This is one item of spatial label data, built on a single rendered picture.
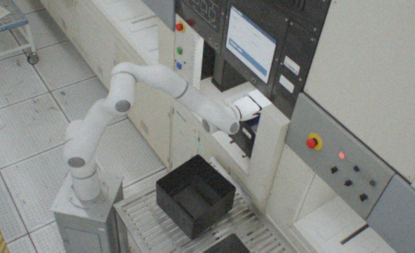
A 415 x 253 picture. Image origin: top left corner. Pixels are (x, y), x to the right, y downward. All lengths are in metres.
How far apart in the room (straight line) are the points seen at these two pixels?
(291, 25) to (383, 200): 0.67
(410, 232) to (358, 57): 0.59
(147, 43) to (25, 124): 1.29
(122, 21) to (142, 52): 0.37
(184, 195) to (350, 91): 1.09
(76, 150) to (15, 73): 2.40
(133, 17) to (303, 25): 1.88
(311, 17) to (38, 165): 2.46
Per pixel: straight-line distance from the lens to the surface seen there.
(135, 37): 3.08
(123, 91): 1.71
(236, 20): 1.88
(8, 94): 4.09
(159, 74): 1.71
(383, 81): 1.44
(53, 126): 3.72
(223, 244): 2.05
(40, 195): 3.33
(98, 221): 2.27
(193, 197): 2.28
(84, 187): 2.21
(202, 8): 2.08
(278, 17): 1.67
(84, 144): 1.94
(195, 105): 1.82
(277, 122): 1.79
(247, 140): 2.12
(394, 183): 1.56
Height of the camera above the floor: 2.65
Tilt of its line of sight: 46 degrees down
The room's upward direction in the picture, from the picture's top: 6 degrees clockwise
